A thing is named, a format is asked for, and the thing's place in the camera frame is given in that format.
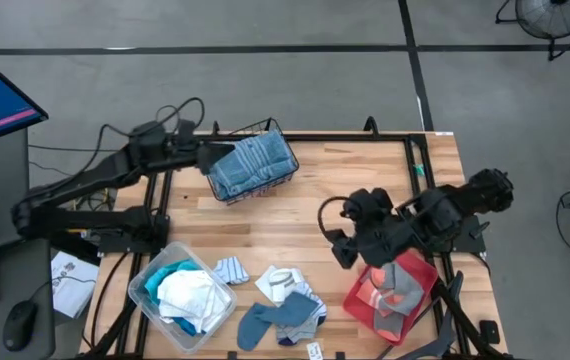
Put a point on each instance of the grey desk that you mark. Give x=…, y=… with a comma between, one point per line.
x=0, y=175

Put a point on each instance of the grey white striped sock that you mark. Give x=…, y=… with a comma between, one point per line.
x=297, y=332

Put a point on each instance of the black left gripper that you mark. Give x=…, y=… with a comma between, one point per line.
x=185, y=155

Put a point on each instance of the clear plastic bin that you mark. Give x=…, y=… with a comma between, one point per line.
x=140, y=295

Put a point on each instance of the white blue striped sock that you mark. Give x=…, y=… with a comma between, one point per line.
x=231, y=270

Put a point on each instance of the black computer mouse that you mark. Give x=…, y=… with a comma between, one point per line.
x=19, y=325

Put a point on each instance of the cyan cloth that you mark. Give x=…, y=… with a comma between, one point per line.
x=157, y=280

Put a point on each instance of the black floor fan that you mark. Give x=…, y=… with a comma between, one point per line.
x=555, y=20

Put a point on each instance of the white printed paper sheet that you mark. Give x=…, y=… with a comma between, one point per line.
x=72, y=285

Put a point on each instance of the small black clamp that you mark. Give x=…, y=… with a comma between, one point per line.
x=490, y=332

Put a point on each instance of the red plastic tray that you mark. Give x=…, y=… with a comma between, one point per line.
x=415, y=320

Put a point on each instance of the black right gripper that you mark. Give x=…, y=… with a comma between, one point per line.
x=385, y=235

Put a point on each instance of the grey clothes hanger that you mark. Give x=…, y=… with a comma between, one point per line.
x=447, y=325

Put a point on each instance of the dark blue sock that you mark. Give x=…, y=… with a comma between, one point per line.
x=252, y=325

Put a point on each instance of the grey sock orange striped cuff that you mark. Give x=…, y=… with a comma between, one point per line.
x=367, y=295

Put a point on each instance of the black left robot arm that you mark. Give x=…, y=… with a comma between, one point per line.
x=90, y=175

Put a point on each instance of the black metal table frame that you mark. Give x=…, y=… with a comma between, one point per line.
x=345, y=137

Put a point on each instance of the grey sock orange toe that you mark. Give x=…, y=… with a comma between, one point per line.
x=387, y=320
x=402, y=290

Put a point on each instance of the blue striped towel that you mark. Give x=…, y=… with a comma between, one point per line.
x=252, y=165

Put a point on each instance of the small white label card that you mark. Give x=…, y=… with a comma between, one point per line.
x=315, y=351

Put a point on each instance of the white cloth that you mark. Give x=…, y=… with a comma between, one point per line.
x=190, y=297

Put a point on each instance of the royal blue cloth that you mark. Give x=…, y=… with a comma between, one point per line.
x=185, y=327

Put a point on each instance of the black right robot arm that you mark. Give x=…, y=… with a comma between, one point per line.
x=465, y=205

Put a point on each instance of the white sock grey stripes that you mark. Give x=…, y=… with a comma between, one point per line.
x=280, y=280

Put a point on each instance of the teal tape piece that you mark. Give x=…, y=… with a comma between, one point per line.
x=419, y=170

